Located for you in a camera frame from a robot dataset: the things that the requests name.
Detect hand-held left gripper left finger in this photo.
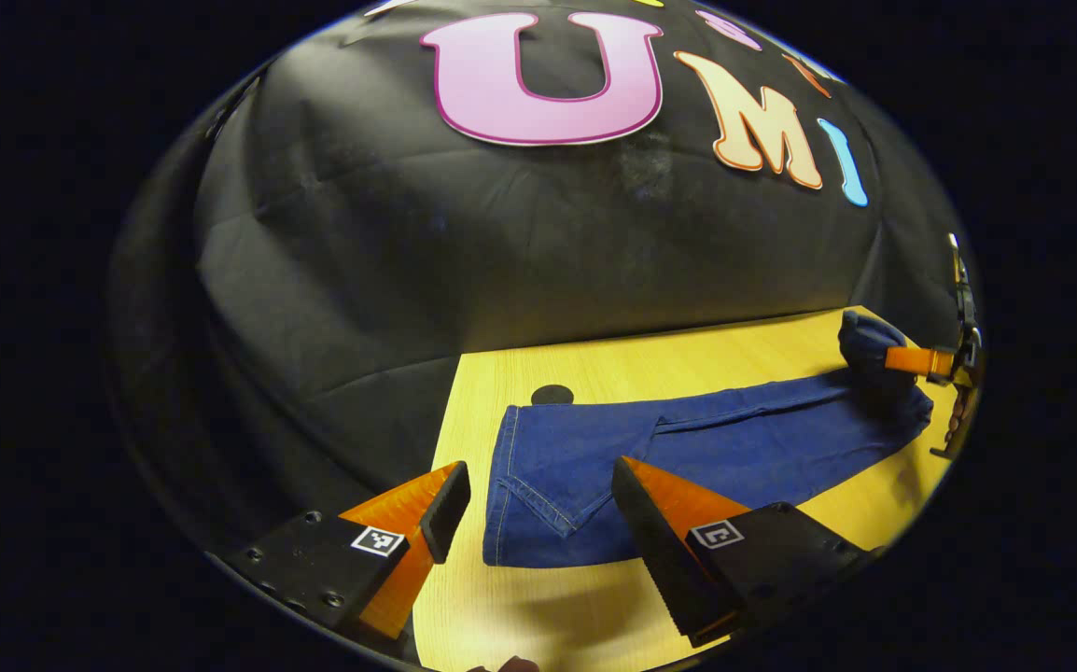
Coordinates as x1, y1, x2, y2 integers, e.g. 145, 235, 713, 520
223, 459, 473, 655

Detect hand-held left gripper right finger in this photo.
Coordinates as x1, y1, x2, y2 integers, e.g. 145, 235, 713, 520
610, 455, 882, 649

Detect blue denim jeans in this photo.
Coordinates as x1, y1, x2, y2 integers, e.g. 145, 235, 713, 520
483, 311, 935, 568

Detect black backdrop cloth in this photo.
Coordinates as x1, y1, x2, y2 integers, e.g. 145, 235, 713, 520
109, 0, 969, 561

